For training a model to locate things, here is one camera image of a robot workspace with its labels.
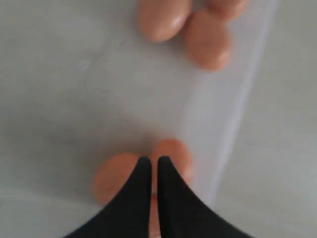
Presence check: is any brown speckled egg front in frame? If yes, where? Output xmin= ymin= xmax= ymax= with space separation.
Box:
xmin=92 ymin=153 xmax=140 ymax=205

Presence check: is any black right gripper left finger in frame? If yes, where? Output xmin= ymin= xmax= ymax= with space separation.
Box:
xmin=66 ymin=157 xmax=152 ymax=238

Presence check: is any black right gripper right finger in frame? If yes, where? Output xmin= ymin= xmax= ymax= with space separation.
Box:
xmin=157 ymin=156 xmax=250 ymax=238

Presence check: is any clear plastic box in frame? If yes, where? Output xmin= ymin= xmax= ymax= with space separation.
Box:
xmin=0 ymin=0 xmax=277 ymax=238

